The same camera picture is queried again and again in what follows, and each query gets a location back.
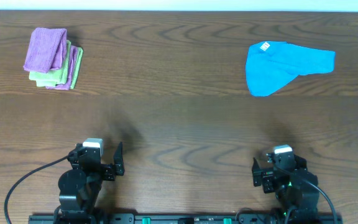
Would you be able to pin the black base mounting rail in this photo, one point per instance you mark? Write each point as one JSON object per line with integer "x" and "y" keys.
{"x": 129, "y": 218}

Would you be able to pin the top purple folded cloth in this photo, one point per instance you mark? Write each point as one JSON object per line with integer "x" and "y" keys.
{"x": 47, "y": 50}

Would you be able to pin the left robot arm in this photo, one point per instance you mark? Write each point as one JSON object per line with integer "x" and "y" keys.
{"x": 80, "y": 186}

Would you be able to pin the upper green folded cloth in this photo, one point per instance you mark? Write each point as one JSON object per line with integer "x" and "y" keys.
{"x": 53, "y": 77}

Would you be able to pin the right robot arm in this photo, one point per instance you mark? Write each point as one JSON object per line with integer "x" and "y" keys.
{"x": 293, "y": 186}

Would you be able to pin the blue microfiber cloth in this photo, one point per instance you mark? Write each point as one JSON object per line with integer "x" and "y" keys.
{"x": 271, "y": 65}

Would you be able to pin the bottom green folded cloth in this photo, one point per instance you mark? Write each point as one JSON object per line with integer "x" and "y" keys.
{"x": 76, "y": 66}

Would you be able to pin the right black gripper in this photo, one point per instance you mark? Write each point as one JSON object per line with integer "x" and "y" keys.
{"x": 266, "y": 176}

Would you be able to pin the lower purple folded cloth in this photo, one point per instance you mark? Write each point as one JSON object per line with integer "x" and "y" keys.
{"x": 71, "y": 67}

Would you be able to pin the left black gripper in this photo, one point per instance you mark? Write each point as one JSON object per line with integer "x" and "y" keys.
{"x": 108, "y": 169}

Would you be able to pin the green folded cloth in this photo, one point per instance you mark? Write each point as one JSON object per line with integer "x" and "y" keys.
{"x": 53, "y": 77}
{"x": 76, "y": 66}

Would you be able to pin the purple folded cloth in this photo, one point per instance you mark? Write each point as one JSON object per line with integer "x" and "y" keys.
{"x": 47, "y": 50}
{"x": 71, "y": 67}

